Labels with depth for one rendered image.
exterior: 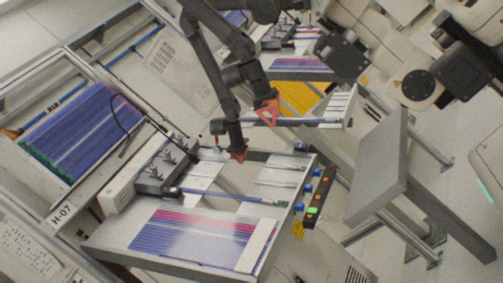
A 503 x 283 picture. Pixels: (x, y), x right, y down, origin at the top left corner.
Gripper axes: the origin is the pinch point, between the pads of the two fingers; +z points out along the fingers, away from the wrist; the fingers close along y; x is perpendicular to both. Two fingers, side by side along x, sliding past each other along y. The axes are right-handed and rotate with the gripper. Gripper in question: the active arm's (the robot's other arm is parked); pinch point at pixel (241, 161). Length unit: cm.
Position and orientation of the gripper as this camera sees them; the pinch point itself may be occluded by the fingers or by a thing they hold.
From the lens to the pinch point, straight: 208.5
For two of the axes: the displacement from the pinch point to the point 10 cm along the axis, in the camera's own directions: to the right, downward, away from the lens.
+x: 9.1, 1.0, -4.0
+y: -3.9, 5.6, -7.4
